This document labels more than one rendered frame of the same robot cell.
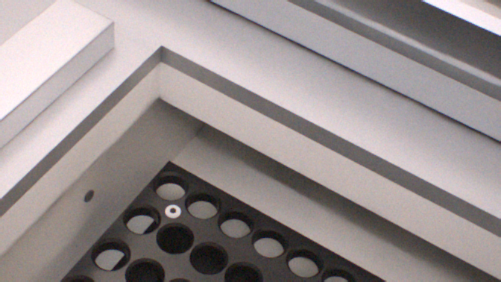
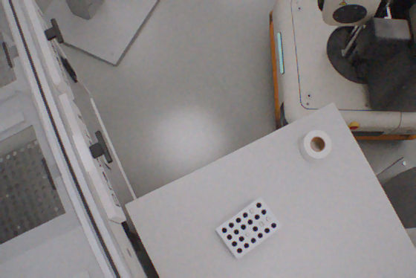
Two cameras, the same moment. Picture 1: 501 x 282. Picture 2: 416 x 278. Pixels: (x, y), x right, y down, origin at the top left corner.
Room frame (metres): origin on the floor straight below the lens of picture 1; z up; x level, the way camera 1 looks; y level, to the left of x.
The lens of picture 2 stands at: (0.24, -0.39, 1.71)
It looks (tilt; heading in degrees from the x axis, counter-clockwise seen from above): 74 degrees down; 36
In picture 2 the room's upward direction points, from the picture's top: 4 degrees clockwise
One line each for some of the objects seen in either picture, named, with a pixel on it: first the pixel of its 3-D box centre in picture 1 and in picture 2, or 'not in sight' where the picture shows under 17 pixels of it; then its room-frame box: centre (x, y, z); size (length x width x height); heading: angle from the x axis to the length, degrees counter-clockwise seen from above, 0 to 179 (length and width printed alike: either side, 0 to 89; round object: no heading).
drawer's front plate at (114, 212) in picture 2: not in sight; (91, 158); (0.24, -0.09, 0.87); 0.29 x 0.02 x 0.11; 66
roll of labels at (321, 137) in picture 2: not in sight; (315, 146); (0.60, -0.45, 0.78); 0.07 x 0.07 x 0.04
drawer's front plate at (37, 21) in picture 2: not in sight; (47, 44); (0.37, 0.20, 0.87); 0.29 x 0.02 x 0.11; 66
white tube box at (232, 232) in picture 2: not in sight; (248, 228); (0.35, -0.44, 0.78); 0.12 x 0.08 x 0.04; 165
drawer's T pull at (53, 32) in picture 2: not in sight; (52, 33); (0.39, 0.19, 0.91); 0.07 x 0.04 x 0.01; 66
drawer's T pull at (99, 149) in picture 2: not in sight; (99, 149); (0.27, -0.10, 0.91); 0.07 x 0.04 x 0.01; 66
